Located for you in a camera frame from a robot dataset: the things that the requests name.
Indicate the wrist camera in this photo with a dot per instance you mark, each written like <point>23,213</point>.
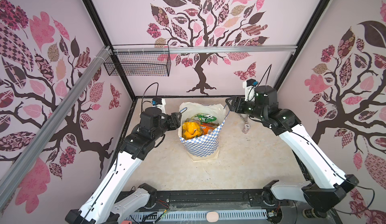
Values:
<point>249,86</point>
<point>159,103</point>

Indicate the black wire basket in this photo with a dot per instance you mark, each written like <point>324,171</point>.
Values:
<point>139,60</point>

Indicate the beige oval sticker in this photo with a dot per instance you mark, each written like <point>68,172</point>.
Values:
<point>212,217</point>

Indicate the aluminium rail back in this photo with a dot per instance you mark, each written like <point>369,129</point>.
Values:
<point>223,49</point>

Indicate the aluminium rail left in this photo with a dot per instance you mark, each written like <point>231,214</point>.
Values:
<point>22,165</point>

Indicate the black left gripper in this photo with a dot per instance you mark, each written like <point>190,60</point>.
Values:
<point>173,121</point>

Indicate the green snack bag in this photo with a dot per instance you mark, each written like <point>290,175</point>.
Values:
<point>205,118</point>

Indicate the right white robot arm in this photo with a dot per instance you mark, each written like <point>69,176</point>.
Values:
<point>328,186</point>

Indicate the yellow snack bag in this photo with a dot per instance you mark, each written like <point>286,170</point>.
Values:
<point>191,130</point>

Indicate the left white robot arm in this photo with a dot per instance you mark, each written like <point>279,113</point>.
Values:
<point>104,207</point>

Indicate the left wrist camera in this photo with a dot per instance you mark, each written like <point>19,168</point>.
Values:
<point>159,103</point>

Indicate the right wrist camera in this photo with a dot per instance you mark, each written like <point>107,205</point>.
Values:
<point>249,86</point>

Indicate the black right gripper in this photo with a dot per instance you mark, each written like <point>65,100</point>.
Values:
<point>236,105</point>

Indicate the orange snack bag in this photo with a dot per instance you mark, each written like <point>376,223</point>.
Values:
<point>207,128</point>

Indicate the metal kitchen tongs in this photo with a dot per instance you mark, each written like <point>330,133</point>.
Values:
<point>246,127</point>

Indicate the white vented cable duct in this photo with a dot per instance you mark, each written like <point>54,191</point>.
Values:
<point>182,216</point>

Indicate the aluminium rail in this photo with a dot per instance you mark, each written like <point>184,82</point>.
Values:
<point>22,165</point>
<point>223,49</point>

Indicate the blue checkered paper bag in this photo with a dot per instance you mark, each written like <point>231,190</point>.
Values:
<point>205,147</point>

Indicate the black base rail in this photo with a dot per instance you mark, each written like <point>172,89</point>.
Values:
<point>211,198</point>

